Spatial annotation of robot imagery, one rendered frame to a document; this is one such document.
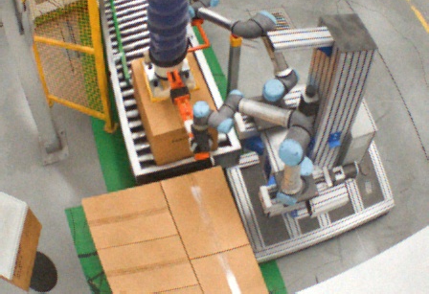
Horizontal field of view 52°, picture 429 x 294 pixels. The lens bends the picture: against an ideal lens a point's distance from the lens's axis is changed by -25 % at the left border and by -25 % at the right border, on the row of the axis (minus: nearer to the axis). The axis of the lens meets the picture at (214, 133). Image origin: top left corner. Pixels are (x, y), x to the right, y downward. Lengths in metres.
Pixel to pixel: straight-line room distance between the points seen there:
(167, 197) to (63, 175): 1.15
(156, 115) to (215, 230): 0.78
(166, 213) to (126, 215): 0.27
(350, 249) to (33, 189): 2.72
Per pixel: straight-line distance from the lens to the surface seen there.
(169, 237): 3.47
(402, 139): 4.79
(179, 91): 3.14
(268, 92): 3.12
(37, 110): 3.95
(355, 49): 2.44
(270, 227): 3.88
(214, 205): 3.56
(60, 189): 4.33
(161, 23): 2.84
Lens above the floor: 3.80
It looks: 59 degrees down
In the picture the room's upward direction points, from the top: 3 degrees clockwise
